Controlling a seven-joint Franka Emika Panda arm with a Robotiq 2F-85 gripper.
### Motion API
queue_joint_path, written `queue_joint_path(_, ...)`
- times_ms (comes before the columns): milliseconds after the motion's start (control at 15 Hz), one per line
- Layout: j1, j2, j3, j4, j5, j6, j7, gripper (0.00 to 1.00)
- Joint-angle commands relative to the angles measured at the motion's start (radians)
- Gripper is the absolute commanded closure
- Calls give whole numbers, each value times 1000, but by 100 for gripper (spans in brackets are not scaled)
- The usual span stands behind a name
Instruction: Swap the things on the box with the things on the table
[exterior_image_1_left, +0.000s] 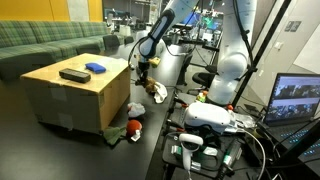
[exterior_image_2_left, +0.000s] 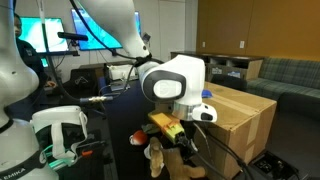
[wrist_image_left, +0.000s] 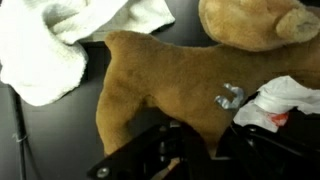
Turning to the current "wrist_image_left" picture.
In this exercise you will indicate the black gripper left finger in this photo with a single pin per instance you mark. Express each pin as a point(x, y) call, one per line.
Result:
point(180, 153)

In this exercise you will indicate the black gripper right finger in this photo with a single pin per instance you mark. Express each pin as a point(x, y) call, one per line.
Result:
point(263, 153)

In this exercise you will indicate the white cloth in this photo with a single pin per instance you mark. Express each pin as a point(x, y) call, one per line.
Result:
point(283, 96)

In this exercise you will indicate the brown plush dog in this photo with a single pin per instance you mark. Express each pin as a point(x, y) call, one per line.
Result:
point(180, 73)

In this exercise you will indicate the white terry towel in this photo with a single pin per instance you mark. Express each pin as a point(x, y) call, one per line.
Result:
point(43, 50)

